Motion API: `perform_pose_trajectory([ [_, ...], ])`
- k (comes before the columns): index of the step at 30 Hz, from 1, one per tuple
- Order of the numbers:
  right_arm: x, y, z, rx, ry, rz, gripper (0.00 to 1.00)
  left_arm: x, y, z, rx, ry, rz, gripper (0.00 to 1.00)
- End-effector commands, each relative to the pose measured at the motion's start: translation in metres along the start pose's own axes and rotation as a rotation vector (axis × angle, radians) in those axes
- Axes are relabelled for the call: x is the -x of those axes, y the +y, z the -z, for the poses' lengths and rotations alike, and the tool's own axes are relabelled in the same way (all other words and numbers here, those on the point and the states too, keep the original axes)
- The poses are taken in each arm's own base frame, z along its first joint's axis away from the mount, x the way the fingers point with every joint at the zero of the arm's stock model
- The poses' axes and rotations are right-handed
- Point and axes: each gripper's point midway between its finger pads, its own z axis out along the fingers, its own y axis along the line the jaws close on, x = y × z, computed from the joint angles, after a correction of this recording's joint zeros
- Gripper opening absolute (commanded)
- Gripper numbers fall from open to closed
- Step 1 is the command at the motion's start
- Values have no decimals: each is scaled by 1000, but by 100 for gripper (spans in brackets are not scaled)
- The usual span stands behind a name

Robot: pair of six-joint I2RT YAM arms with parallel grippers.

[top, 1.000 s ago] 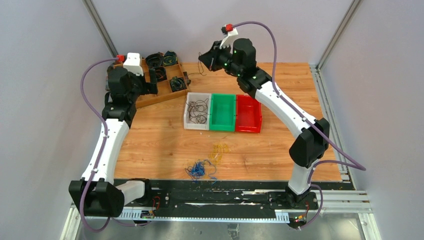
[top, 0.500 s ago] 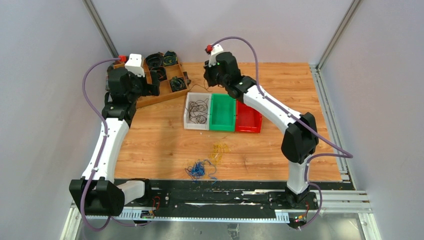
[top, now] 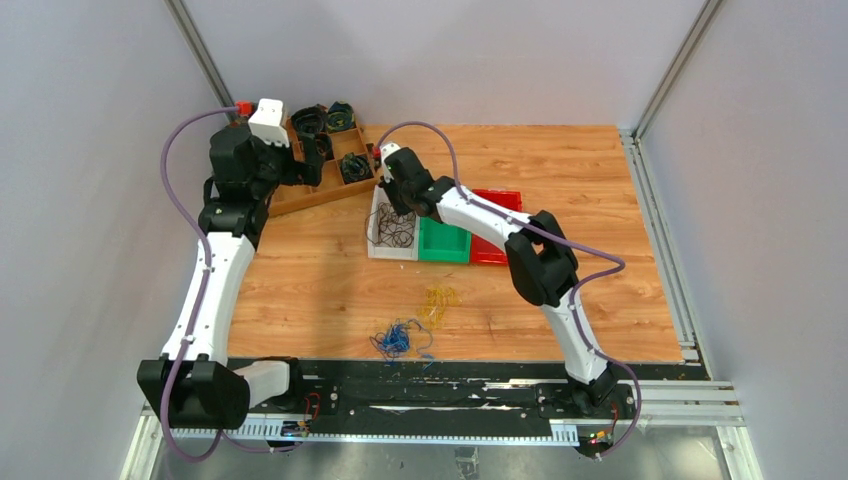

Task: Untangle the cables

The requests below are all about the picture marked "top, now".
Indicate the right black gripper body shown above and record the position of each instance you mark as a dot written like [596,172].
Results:
[400,198]

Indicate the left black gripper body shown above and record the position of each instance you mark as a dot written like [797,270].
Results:
[275,168]

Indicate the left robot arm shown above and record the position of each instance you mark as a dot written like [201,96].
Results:
[190,384]

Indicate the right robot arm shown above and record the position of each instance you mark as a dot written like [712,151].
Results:
[543,269]

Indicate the rolled dark tie middle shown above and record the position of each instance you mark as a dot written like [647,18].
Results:
[323,145]

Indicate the rolled dark tie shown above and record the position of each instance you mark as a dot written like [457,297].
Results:
[323,145]
[310,121]
[355,168]

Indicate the wooden compartment tray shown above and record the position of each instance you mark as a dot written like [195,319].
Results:
[289,199]

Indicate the rolled dark tie front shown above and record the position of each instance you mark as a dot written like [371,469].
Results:
[355,168]

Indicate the white plastic bin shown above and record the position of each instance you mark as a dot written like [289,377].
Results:
[388,235]

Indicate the rolled dark tie back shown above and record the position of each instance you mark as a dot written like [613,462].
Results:
[310,121]

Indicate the green plastic bin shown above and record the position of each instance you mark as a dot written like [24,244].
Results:
[443,243]

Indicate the rolled green tie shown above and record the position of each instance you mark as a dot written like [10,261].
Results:
[340,117]

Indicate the red plastic bin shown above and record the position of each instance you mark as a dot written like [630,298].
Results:
[483,252]

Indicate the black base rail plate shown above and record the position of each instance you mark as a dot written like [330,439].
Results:
[464,399]

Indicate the aluminium frame rail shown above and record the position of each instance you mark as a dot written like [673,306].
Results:
[694,404]

